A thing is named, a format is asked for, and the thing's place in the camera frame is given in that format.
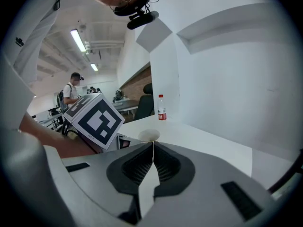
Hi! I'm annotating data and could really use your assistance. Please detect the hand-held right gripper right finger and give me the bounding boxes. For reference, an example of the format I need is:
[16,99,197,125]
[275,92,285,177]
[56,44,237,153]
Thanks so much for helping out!
[141,141,287,227]

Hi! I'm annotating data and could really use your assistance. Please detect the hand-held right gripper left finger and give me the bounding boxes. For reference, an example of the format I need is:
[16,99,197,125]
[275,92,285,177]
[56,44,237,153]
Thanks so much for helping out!
[61,141,155,224]

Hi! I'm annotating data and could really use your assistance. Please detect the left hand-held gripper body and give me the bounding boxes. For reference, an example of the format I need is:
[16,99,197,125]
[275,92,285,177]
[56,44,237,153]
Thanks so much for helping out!
[62,92,143,153]

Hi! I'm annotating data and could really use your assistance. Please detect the white cup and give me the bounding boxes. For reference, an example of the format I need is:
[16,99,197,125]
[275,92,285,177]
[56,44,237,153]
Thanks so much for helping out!
[137,129,161,143]

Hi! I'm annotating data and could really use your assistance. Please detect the person's left forearm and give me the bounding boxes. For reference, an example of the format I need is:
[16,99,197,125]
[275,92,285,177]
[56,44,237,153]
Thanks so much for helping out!
[18,112,102,160]

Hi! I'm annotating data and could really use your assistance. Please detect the gray office desk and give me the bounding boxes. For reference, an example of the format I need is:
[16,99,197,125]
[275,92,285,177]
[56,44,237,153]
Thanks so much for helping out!
[112,99,141,116]

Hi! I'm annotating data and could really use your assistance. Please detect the black backpack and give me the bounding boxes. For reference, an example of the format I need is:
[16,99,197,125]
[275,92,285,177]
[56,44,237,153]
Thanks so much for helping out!
[56,90,70,114]

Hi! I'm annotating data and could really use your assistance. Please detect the black office chair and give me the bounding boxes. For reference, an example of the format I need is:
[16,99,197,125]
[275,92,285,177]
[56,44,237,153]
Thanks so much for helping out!
[134,82,155,121]

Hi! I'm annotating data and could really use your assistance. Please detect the red label water bottle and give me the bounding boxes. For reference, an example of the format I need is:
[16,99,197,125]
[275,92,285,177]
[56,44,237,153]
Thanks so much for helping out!
[157,94,168,121]

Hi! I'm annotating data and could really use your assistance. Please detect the black curved pole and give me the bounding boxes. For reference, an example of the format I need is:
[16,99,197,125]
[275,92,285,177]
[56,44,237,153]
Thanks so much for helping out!
[267,149,303,194]

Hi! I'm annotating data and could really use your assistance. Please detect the long ceiling light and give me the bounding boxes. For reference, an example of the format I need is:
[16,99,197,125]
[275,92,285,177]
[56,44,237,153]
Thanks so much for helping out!
[70,28,87,53]

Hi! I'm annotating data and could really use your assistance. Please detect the person's white shirt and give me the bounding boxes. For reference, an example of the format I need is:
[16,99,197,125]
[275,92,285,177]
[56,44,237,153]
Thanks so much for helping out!
[0,0,71,132]

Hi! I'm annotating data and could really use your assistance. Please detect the black head-mounted camera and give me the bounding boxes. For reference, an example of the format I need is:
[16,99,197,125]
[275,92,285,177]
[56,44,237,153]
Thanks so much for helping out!
[113,0,162,31]

